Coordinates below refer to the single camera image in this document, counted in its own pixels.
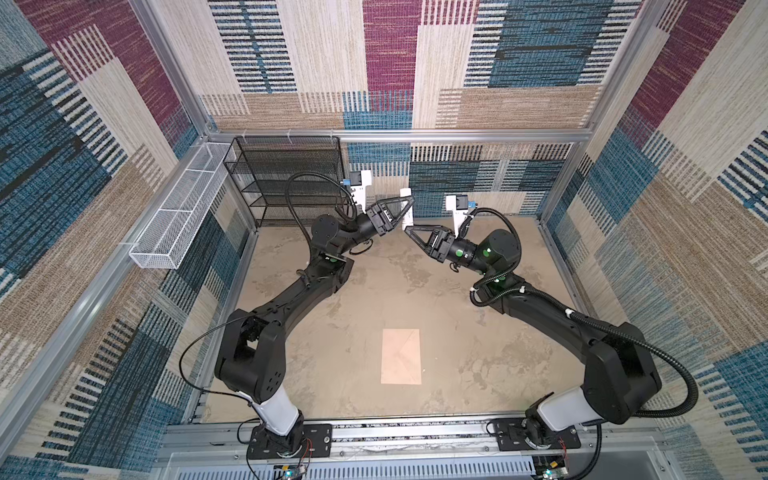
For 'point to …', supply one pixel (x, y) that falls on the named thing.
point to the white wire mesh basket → (160, 244)
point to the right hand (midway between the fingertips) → (404, 233)
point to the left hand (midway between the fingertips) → (416, 200)
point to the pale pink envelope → (401, 356)
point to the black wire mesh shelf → (261, 167)
